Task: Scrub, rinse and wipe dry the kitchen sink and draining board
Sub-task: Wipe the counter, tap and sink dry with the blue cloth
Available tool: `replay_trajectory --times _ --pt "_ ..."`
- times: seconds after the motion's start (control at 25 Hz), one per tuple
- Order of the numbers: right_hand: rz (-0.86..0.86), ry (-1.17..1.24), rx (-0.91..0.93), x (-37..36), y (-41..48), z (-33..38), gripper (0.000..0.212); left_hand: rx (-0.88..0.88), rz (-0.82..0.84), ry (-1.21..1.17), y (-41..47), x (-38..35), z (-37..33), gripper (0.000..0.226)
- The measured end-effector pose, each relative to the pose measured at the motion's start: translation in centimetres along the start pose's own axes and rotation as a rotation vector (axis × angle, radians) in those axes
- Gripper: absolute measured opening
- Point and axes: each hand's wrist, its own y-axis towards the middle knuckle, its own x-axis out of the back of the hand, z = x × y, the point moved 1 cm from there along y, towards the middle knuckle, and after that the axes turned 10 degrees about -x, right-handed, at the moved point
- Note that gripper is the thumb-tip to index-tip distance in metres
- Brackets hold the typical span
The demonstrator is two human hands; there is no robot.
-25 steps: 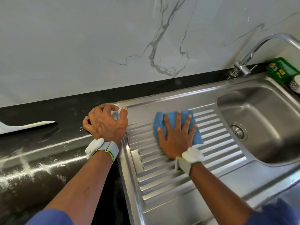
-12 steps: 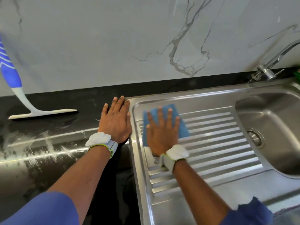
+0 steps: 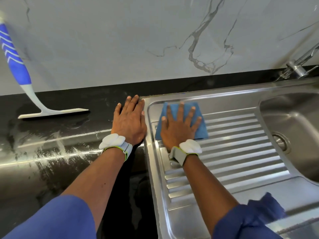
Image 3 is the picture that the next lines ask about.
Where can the person's right hand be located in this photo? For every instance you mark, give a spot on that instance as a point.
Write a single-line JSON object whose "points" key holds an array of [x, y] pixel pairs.
{"points": [[178, 129]]}

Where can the person's left hand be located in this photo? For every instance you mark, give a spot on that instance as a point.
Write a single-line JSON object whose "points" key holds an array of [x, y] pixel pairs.
{"points": [[128, 122]]}

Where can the blue cloth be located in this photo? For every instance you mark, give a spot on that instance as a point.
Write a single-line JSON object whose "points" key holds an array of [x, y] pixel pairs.
{"points": [[202, 127]]}

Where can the stainless steel sink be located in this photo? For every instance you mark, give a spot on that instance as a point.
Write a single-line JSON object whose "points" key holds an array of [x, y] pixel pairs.
{"points": [[234, 146]]}

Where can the blue white squeegee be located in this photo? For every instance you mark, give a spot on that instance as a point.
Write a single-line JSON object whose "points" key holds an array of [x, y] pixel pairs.
{"points": [[15, 62]]}

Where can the chrome faucet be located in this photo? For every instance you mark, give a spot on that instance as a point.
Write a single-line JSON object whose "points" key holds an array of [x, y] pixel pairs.
{"points": [[299, 67]]}

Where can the person's right forearm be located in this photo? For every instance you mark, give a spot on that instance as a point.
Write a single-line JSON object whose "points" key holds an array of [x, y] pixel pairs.
{"points": [[207, 194]]}

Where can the person's left forearm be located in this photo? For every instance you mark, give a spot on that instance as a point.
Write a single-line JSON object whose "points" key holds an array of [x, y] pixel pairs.
{"points": [[97, 179]]}

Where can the white left wrist tracker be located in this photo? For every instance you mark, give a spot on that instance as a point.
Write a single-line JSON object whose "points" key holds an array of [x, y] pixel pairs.
{"points": [[113, 141]]}

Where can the metal drain strainer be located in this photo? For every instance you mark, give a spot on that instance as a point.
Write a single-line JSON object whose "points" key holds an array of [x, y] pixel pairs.
{"points": [[280, 142]]}

